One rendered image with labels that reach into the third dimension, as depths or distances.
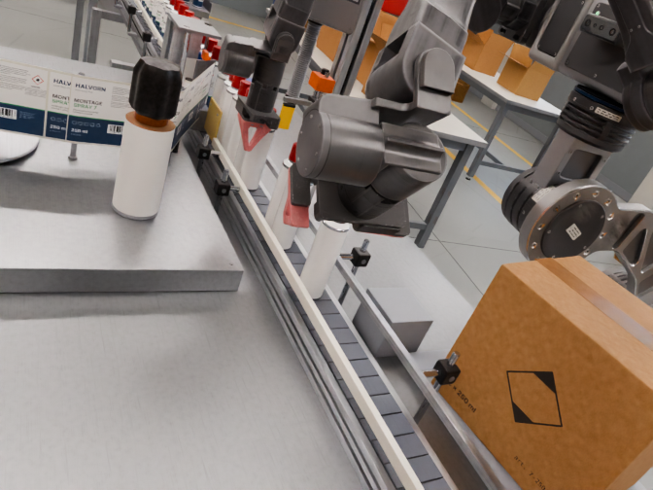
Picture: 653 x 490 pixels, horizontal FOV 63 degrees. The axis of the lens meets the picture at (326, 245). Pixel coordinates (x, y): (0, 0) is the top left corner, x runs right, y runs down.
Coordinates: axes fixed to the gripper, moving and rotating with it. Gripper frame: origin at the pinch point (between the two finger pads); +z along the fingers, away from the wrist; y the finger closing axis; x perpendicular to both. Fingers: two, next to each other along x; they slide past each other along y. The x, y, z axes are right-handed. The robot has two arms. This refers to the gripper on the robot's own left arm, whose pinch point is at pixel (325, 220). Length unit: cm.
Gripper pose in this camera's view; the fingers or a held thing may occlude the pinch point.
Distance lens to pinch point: 64.0
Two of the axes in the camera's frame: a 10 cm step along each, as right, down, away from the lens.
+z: -4.3, 2.7, 8.6
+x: 0.4, 9.6, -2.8
